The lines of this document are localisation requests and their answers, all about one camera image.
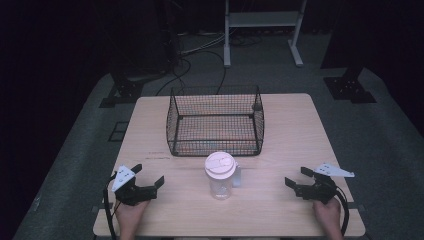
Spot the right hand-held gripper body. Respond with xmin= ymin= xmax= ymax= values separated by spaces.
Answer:
xmin=294 ymin=162 xmax=356 ymax=205

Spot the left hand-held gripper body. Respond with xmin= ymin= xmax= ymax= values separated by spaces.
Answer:
xmin=111 ymin=164 xmax=158 ymax=207

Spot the person's left hand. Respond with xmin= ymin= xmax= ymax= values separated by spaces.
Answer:
xmin=114 ymin=199 xmax=150 ymax=232

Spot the person's right hand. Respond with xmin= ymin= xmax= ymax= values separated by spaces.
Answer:
xmin=312 ymin=197 xmax=344 ymax=232

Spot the clear cup with white lid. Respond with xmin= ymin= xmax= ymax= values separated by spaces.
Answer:
xmin=204 ymin=151 xmax=242 ymax=201

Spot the black stand base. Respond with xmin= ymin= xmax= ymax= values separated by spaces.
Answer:
xmin=322 ymin=64 xmax=378 ymax=105
xmin=98 ymin=71 xmax=148 ymax=109

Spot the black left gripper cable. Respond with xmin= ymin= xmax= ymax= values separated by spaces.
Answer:
xmin=102 ymin=171 xmax=118 ymax=240

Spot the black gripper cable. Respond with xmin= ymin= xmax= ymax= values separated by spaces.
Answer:
xmin=332 ymin=185 xmax=351 ymax=236
xmin=102 ymin=171 xmax=118 ymax=240

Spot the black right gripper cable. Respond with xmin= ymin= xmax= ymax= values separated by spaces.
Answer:
xmin=332 ymin=185 xmax=351 ymax=236

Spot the black wire mesh basket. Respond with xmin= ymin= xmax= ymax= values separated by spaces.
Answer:
xmin=165 ymin=84 xmax=266 ymax=158

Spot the black floor cable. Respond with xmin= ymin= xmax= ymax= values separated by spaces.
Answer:
xmin=154 ymin=49 xmax=228 ymax=97

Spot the white floor cable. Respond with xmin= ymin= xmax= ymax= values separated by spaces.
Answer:
xmin=179 ymin=31 xmax=228 ymax=57

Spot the white metal stand frame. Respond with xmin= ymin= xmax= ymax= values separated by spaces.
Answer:
xmin=223 ymin=0 xmax=308 ymax=69

